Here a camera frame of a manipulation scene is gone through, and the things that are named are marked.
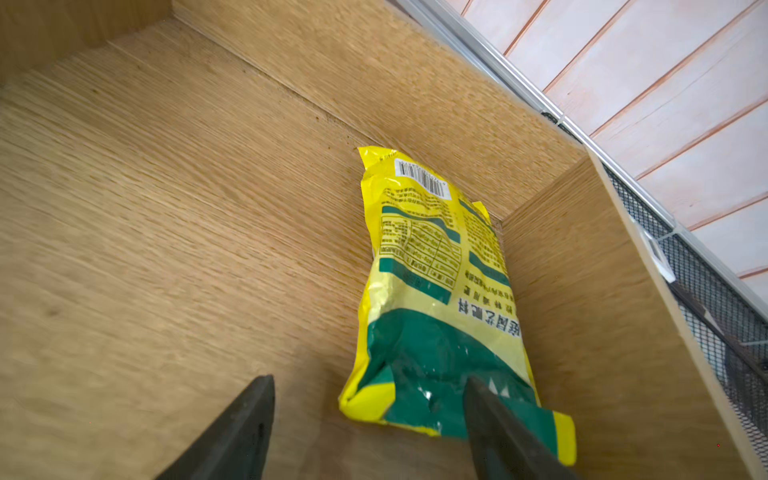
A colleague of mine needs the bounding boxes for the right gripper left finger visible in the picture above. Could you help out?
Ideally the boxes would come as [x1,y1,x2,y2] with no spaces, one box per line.
[158,375,275,479]

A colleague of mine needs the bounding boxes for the yellow green small bag top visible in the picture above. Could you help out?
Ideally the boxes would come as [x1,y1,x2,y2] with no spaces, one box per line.
[339,146,577,466]

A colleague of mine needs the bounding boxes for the black mesh wall basket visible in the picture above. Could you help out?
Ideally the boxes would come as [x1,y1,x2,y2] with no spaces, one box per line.
[539,110,768,469]

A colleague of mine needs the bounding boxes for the wooden shelf cabinet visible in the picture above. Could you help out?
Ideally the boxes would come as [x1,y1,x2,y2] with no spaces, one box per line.
[1,1,766,479]

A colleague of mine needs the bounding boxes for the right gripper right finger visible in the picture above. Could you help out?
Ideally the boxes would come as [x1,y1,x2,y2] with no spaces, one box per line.
[463,377,578,480]

